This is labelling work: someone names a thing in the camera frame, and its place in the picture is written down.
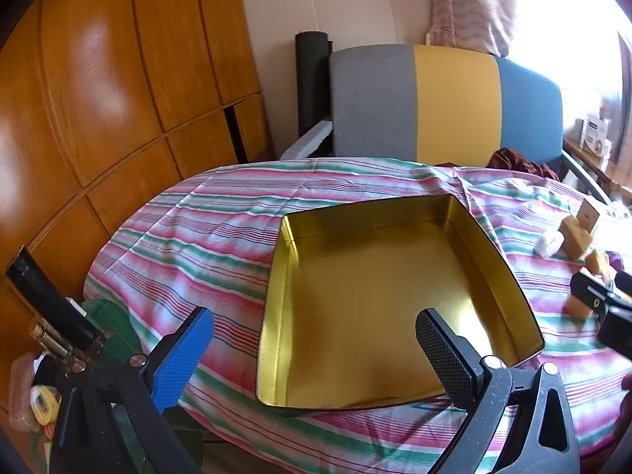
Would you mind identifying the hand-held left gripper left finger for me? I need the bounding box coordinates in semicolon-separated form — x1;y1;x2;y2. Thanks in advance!
52;306;215;474

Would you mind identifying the wooden side desk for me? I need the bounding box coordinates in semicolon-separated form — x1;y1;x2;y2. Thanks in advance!
563;137;632;203

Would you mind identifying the striped tablecloth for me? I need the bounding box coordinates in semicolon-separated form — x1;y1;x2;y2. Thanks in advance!
84;157;632;474

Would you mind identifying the black tube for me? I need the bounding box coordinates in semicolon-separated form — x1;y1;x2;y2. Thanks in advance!
6;246;100;351

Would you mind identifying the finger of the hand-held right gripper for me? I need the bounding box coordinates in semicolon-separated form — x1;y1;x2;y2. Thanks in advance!
596;306;632;346
569;269;628;314

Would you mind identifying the white carton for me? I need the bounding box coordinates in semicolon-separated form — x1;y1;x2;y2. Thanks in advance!
580;113;613;154

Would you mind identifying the brass fitting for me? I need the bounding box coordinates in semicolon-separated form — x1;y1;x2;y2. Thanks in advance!
27;321;85;371

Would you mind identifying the golden tin box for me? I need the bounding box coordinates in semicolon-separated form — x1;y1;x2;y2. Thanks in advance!
256;194;545;410

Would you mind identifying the wooden block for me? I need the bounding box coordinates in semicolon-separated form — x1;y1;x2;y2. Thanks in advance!
559;214;593;261

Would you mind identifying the pink patterned curtain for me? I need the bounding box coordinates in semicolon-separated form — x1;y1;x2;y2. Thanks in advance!
425;0;517;57

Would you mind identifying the dark red cloth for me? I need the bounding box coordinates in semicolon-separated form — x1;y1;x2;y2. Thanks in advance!
488;148;561;179

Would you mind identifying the black rolled mat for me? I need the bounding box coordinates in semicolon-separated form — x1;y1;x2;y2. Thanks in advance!
295;31;333;139

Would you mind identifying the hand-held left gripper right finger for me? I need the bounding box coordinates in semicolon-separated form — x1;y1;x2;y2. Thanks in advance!
415;307;581;474

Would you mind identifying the green translucent plastic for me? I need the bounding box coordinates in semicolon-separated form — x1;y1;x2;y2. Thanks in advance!
79;299;149;371

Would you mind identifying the grey yellow blue chair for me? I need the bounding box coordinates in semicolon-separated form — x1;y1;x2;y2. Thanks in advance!
280;43;613;208

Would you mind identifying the wooden wardrobe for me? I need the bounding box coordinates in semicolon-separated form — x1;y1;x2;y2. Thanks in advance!
0;0;275;420

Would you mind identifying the white ball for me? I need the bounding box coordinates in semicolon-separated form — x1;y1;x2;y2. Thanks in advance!
534;231;564;258

